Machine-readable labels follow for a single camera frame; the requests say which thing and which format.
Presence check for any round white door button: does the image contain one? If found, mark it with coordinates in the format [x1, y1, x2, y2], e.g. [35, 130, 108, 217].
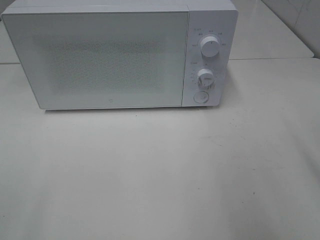
[193, 91, 209, 104]

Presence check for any white adjacent table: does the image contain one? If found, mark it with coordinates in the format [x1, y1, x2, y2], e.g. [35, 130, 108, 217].
[229, 0, 314, 60]

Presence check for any white microwave knob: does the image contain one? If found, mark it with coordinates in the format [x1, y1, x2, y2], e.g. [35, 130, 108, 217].
[197, 68, 215, 88]
[200, 35, 221, 58]

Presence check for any white microwave door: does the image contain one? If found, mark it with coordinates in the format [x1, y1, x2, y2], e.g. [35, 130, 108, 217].
[3, 11, 189, 110]

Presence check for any white microwave oven body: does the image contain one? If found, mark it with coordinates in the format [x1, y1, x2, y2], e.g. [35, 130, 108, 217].
[1, 0, 238, 109]

